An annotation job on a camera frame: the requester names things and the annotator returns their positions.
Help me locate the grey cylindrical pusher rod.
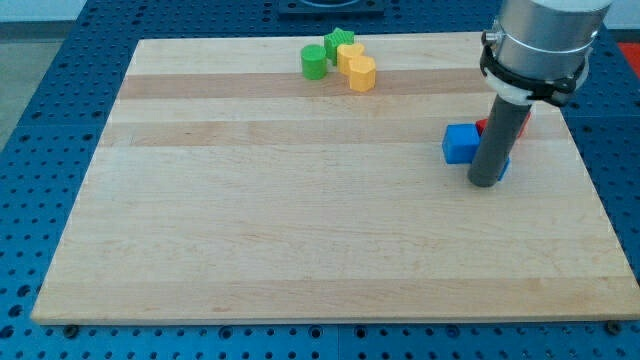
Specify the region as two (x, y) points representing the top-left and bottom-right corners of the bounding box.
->
(467, 96), (531, 187)

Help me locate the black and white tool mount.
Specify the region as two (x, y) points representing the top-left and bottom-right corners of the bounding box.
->
(480, 30), (591, 107)

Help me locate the red star block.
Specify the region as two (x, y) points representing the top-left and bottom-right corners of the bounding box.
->
(475, 113), (531, 138)

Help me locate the blue cube block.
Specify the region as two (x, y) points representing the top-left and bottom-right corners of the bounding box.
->
(442, 123), (480, 164)

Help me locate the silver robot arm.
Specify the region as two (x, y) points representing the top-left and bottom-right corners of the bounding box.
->
(468, 0), (612, 187)

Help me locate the green star block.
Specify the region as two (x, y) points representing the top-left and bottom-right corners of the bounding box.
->
(324, 27), (355, 66)

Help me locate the light wooden board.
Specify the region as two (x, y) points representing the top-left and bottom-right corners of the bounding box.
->
(31, 32), (639, 325)

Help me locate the blue block behind rod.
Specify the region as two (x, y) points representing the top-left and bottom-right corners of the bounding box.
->
(498, 157), (511, 182)

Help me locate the yellow hexagon block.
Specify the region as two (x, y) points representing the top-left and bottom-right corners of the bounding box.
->
(349, 56), (376, 92)

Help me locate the yellow heart block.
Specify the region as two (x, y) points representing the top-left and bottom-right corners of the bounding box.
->
(336, 43), (365, 75)

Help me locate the green cylinder block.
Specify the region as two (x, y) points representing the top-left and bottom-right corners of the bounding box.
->
(300, 44), (327, 80)

